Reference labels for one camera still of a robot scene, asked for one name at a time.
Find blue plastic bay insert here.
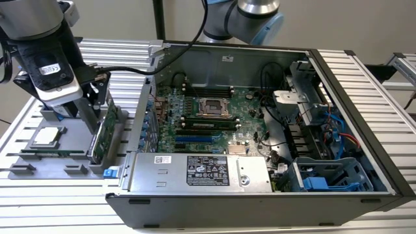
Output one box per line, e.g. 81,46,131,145
305,176,361,193

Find long black expansion slot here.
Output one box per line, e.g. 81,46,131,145
177,130,213,136

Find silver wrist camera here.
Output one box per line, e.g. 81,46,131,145
13,40,85,107

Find RAM stick with label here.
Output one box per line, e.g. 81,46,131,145
186,122,235,128

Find black fan shroud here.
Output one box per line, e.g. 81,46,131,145
283,123,326,159

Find red and yellow wires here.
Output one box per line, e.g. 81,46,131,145
338,131,362,149

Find silver CPU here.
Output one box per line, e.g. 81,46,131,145
34,126,65,144

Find aluminium frame rail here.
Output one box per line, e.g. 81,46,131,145
382,52,416,85

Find black upright post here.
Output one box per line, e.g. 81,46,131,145
153,0,167,41

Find grey parts rack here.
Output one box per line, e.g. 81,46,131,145
9,96,135,181

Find green RAM stick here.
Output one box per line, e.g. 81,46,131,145
22,150,87,157

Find green motherboard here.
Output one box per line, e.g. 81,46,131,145
157,84,271,158

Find metal drive cage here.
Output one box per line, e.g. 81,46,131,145
273,60,333,126

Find open grey PC case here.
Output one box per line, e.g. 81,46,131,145
106,40,416,230

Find black frame bracket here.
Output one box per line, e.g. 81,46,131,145
363,63,398,81

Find grey power supply unit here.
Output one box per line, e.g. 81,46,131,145
126,152,274,193

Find grey disk bay cage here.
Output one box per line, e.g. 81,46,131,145
283,157,375,193

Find blue expansion slot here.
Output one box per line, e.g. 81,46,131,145
175,136,214,144

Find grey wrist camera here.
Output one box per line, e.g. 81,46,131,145
58,0,81,27

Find silver chipset heatsink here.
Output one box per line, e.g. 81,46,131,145
227,145,249,156

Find green GPU card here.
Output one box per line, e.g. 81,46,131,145
87,98,121,164

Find blue data wire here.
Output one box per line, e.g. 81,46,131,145
323,111,349,160

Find CPU socket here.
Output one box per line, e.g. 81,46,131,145
198,97,234,118

